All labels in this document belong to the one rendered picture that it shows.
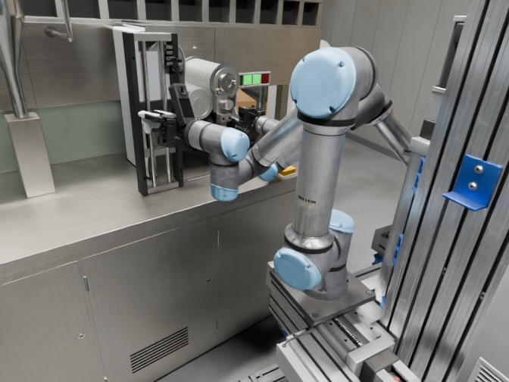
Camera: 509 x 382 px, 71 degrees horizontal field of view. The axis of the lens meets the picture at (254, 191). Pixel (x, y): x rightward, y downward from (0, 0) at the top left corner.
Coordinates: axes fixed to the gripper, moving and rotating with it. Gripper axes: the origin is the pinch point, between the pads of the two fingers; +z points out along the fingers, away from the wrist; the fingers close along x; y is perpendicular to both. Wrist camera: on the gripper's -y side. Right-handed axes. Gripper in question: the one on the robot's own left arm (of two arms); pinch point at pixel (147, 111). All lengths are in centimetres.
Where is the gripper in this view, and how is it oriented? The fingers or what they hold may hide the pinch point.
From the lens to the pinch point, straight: 111.9
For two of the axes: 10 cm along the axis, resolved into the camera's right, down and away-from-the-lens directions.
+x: 5.7, -2.1, 7.9
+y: -1.3, 9.3, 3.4
